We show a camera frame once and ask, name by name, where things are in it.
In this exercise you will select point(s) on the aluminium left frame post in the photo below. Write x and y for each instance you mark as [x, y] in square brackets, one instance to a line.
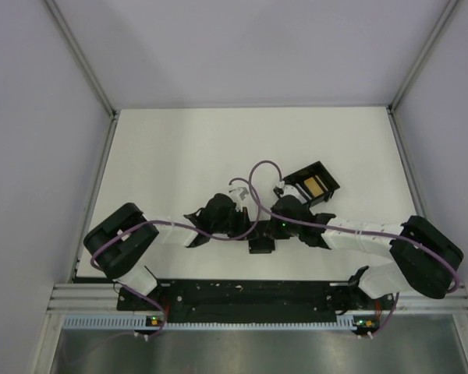
[74, 48]

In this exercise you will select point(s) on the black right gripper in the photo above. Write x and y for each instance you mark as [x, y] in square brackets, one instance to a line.
[278, 234]

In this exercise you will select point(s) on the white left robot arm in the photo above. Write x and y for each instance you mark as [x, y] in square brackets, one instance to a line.
[118, 243]

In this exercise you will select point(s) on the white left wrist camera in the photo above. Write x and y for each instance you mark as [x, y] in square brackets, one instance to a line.
[238, 195]

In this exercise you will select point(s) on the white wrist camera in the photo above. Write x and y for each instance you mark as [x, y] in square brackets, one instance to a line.
[238, 195]
[282, 190]

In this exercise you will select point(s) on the black leather card holder wallet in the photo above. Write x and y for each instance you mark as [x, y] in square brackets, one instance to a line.
[260, 240]

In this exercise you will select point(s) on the white slotted cable duct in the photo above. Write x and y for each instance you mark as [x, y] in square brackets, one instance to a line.
[149, 323]

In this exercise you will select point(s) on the black plastic card tray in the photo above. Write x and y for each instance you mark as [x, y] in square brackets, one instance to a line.
[323, 176]

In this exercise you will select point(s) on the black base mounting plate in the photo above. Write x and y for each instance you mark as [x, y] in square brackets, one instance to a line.
[257, 301]

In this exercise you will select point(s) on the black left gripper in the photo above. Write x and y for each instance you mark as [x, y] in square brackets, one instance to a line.
[245, 226]

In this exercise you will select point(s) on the aluminium right frame post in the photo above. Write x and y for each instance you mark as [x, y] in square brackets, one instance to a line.
[434, 37]

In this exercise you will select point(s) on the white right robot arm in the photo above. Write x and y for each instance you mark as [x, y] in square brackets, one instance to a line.
[417, 255]

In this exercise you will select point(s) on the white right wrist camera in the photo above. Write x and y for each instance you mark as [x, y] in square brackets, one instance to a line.
[282, 190]

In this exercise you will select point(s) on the aluminium front rail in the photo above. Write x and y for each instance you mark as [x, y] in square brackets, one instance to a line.
[102, 298]

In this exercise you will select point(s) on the aluminium frame post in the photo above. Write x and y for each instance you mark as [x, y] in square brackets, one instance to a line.
[434, 37]
[74, 48]

